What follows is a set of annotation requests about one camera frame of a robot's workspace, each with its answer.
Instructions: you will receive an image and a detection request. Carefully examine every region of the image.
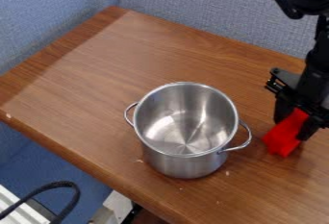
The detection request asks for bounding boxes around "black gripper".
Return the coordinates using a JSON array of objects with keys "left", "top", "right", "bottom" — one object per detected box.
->
[{"left": 265, "top": 67, "right": 329, "bottom": 141}]

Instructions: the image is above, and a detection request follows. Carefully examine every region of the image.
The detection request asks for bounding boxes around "red block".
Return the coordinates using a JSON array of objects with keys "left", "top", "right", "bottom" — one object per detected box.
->
[{"left": 263, "top": 109, "right": 310, "bottom": 158}]

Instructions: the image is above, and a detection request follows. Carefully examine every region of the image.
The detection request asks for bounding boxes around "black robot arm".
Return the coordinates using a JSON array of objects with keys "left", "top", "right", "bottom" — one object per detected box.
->
[{"left": 267, "top": 0, "right": 329, "bottom": 140}]

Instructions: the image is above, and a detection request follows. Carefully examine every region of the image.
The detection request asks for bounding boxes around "stainless steel metal pot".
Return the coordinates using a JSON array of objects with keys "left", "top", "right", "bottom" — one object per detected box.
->
[{"left": 124, "top": 82, "right": 251, "bottom": 179}]

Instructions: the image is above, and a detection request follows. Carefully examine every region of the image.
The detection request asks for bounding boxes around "white box under table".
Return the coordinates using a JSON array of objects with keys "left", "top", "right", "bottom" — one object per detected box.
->
[{"left": 88, "top": 190, "right": 133, "bottom": 224}]

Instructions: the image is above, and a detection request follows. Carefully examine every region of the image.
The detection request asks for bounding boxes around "black cable loop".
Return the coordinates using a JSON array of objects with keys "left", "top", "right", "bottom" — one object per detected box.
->
[{"left": 0, "top": 180, "right": 84, "bottom": 224}]

